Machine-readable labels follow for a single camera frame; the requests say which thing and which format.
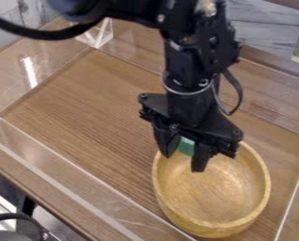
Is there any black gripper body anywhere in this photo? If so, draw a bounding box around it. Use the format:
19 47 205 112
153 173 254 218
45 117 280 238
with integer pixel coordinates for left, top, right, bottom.
139 84 245 158

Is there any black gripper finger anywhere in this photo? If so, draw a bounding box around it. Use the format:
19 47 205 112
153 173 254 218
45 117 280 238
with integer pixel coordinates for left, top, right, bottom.
191 142 218 172
153 122 182 158

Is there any green rectangular block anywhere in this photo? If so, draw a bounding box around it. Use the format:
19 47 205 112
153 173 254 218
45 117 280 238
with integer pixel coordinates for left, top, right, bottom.
178 137 195 156

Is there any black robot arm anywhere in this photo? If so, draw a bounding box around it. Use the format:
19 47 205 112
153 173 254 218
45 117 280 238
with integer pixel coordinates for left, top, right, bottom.
49 0 245 172

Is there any brown wooden bowl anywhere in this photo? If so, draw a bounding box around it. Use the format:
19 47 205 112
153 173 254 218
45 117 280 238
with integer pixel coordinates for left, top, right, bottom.
153 142 272 239

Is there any black table leg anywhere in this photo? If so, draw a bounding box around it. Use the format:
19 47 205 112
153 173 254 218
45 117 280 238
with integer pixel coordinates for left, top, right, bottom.
22 196 37 217

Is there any clear acrylic corner bracket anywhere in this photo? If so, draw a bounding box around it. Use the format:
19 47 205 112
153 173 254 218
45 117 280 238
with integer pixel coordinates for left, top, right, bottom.
75 18 114 49

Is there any clear acrylic front wall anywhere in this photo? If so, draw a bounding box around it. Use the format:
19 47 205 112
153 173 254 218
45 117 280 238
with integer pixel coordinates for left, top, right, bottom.
0 117 195 241

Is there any black cable under table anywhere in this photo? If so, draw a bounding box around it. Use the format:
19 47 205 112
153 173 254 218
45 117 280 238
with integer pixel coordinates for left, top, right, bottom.
0 212 50 241

